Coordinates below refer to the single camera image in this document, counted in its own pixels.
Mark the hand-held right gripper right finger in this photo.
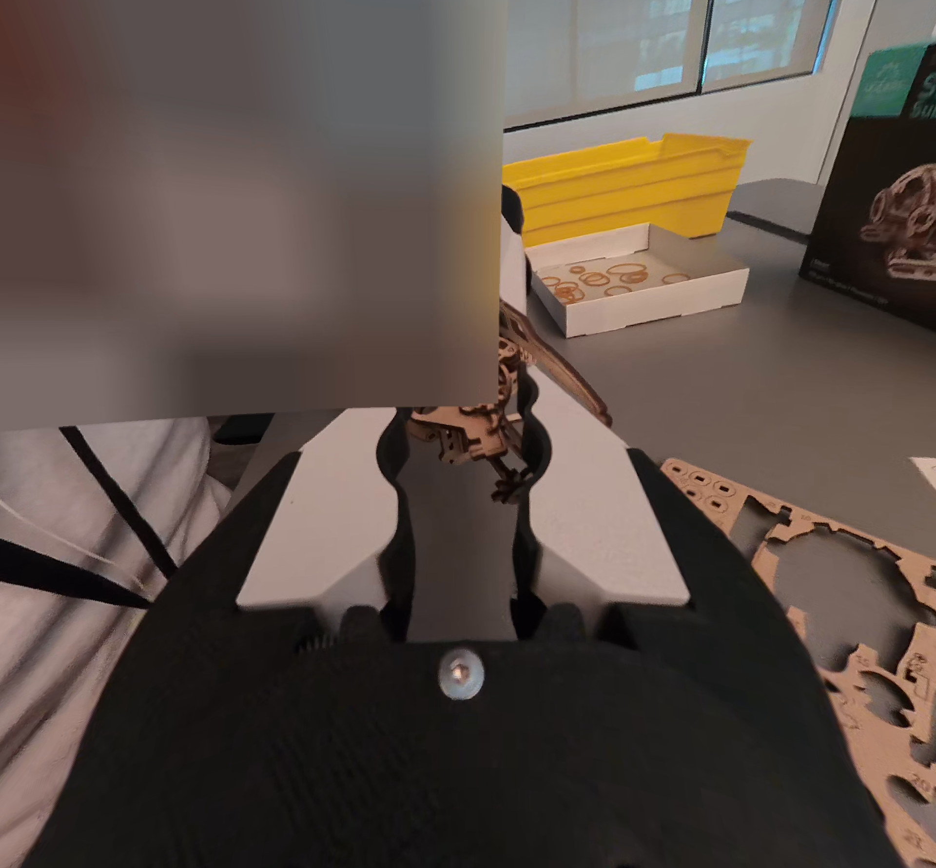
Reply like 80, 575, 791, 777
512, 369, 692, 641

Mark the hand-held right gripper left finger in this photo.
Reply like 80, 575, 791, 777
235, 407, 414, 642

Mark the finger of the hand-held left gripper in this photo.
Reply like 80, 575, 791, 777
502, 184, 531, 307

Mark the wooden mechanical model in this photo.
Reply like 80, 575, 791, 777
406, 297, 609, 511

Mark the wooden cutout parts sheet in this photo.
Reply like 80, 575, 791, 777
658, 457, 936, 868

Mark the dark model kit box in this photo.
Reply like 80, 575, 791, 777
799, 103, 936, 331

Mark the pile of rubber bands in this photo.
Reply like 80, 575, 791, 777
545, 262, 692, 300

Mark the yellow plastic bin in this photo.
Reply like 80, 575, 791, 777
503, 134, 753, 243

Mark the white cardboard box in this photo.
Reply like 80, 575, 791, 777
525, 223, 750, 338

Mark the window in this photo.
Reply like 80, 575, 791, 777
505, 0, 857, 130

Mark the person's white sweatshirt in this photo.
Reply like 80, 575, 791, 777
0, 414, 235, 868

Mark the green cardboard box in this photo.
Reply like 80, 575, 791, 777
852, 45, 928, 119

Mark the black lanyard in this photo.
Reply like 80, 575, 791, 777
0, 425, 180, 609

